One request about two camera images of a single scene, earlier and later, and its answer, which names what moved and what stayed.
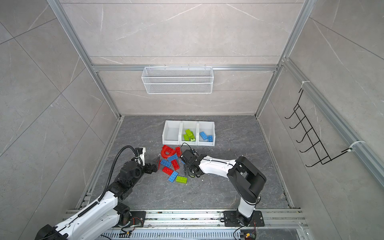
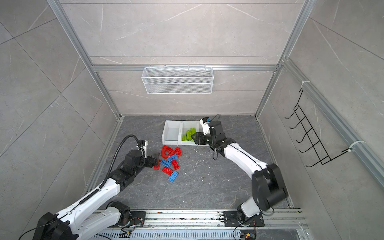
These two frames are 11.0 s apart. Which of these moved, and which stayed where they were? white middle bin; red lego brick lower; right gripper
Moved: right gripper
Stayed: red lego brick lower; white middle bin
